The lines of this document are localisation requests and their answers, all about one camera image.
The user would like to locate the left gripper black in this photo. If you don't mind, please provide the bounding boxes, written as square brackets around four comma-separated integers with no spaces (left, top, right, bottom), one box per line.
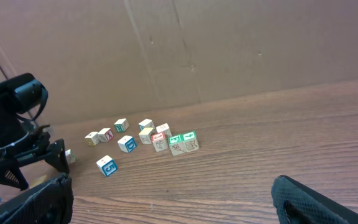
[0,124,70,190]

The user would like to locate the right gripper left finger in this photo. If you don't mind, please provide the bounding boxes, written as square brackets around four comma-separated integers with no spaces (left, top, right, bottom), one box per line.
[0,173,74,224]

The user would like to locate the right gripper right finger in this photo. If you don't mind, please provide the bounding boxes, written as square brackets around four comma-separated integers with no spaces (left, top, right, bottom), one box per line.
[271,175,358,224]

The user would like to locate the plain white wooden block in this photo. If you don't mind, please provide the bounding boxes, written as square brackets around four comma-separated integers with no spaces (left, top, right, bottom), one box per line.
[65,149,76,164]

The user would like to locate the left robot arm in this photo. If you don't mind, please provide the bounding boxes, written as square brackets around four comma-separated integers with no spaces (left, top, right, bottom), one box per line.
[0,73,70,190]

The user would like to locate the white block yellow side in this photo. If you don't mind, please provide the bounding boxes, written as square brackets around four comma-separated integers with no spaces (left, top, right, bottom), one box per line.
[85,131,100,146]

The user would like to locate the white block blue number side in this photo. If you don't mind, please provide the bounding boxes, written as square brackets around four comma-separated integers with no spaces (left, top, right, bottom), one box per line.
[96,155,118,177]

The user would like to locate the white block brown print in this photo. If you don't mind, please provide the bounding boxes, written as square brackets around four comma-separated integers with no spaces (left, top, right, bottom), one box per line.
[97,128,114,142]

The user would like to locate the white block green side top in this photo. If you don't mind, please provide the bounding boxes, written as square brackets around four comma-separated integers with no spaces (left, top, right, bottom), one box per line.
[114,118,129,133]

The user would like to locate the pale yellow block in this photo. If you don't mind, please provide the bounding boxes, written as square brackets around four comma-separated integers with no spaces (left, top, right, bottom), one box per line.
[139,127,155,144]

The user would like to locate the white block teal side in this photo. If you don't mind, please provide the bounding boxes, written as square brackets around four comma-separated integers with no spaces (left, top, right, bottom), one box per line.
[139,119,155,130]

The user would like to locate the red framed number block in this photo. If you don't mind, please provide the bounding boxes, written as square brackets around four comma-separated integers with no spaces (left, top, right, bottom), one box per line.
[152,132,169,152]

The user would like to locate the green framed block right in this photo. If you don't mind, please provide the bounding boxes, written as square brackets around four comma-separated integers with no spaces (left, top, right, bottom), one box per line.
[183,131,200,152]

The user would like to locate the green framed block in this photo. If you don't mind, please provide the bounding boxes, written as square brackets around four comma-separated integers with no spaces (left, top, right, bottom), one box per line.
[183,131,200,152]
[168,134,186,156]

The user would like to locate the green framed block left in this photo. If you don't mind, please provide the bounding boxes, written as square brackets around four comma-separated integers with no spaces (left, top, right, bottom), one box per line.
[168,134,186,156]

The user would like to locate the white block dark green side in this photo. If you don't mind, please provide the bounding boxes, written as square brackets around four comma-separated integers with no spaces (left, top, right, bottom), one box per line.
[156,123,172,138]

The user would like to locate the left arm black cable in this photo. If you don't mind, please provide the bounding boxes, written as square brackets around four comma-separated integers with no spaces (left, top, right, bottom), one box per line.
[16,86,49,123]

